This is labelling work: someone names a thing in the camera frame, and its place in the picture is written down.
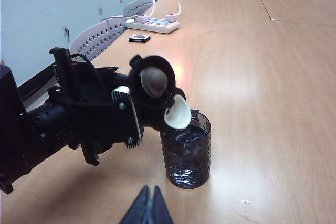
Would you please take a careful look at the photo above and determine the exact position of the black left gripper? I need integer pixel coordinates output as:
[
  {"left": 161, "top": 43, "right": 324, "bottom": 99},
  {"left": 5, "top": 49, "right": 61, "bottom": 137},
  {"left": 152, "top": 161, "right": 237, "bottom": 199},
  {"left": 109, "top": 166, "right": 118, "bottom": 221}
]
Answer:
[{"left": 48, "top": 47, "right": 145, "bottom": 166}]

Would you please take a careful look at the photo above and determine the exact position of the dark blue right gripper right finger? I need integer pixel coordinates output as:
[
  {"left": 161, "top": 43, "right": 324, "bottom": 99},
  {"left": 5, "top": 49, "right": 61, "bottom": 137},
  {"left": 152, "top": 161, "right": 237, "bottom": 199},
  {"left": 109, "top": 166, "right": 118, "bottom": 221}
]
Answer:
[{"left": 151, "top": 185, "right": 174, "bottom": 224}]

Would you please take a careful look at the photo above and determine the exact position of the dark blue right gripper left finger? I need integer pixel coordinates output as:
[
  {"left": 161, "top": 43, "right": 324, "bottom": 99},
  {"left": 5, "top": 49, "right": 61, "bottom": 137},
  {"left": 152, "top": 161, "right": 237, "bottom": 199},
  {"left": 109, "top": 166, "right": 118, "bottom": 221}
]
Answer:
[{"left": 119, "top": 185, "right": 152, "bottom": 224}]

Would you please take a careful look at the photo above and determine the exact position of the black thermos cup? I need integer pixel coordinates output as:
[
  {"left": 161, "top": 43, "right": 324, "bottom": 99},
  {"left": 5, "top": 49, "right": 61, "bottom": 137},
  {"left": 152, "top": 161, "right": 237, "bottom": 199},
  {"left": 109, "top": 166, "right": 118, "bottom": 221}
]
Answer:
[{"left": 114, "top": 54, "right": 192, "bottom": 133}]

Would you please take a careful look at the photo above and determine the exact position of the dark textured glass cup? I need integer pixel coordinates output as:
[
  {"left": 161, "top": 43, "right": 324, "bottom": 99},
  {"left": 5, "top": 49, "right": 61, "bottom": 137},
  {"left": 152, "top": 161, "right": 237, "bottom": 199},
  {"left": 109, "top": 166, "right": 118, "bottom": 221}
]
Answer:
[{"left": 160, "top": 108, "right": 212, "bottom": 190}]

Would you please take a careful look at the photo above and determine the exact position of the grey perforated-back chair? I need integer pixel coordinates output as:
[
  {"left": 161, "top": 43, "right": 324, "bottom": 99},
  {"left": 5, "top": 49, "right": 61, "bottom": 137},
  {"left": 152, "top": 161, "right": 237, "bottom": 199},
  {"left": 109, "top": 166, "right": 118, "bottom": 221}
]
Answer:
[
  {"left": 122, "top": 0, "right": 154, "bottom": 18},
  {"left": 70, "top": 17, "right": 125, "bottom": 61}
]

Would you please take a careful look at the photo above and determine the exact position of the small flat black device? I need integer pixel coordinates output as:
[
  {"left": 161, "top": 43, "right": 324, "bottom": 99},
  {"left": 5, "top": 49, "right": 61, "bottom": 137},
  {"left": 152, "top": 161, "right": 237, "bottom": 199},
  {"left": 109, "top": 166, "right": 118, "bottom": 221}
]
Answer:
[{"left": 128, "top": 34, "right": 152, "bottom": 44}]

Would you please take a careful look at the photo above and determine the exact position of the white power strip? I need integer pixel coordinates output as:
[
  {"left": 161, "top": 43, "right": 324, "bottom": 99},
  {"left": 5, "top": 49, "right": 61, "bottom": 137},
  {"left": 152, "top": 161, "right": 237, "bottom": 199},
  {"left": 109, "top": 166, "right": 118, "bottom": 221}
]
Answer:
[{"left": 124, "top": 17, "right": 181, "bottom": 35}]

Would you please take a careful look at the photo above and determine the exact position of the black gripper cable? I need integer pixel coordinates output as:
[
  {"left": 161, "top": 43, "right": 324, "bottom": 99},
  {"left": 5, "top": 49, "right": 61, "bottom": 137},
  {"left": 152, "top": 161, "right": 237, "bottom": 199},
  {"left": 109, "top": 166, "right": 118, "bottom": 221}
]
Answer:
[{"left": 70, "top": 53, "right": 106, "bottom": 91}]

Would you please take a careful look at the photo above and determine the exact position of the white power strip cable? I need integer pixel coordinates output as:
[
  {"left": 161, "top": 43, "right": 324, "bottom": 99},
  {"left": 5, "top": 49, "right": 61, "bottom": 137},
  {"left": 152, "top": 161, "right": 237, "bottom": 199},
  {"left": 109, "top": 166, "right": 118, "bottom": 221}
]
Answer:
[{"left": 101, "top": 15, "right": 132, "bottom": 24}]

